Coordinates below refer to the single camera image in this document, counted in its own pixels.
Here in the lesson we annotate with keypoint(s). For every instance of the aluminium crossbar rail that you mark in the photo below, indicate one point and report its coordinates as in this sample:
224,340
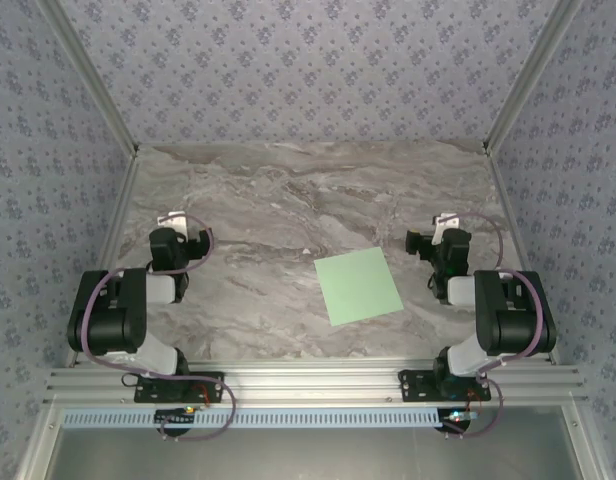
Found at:
308,382

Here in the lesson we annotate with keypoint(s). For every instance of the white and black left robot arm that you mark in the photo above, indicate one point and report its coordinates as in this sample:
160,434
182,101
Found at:
110,320

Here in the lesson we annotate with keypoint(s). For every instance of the light green paper sheet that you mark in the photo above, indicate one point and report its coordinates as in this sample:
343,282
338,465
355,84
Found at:
360,286

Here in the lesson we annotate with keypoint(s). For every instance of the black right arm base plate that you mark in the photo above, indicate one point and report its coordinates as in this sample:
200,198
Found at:
415,386

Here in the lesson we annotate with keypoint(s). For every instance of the aluminium side rail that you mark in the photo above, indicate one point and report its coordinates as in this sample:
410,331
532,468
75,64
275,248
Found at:
518,240
110,240

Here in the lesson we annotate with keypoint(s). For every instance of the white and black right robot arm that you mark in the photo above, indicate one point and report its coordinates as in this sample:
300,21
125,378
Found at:
513,320

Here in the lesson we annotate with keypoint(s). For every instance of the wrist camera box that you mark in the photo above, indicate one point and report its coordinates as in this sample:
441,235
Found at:
172,220
446,220

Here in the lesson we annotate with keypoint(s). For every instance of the grey steel panel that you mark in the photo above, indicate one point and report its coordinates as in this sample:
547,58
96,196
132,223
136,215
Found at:
308,456

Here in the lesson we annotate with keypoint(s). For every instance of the aluminium upright post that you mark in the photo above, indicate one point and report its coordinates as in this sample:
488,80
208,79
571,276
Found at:
90,75
533,75

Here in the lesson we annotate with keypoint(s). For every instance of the small black circuit board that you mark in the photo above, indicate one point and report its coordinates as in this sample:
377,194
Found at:
458,416
174,416

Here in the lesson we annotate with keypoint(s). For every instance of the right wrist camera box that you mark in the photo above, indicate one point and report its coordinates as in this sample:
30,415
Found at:
446,220

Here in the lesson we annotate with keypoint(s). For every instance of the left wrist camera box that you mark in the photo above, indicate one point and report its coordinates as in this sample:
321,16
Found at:
172,220

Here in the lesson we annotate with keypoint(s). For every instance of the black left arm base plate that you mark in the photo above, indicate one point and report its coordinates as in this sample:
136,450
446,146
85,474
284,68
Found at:
208,387

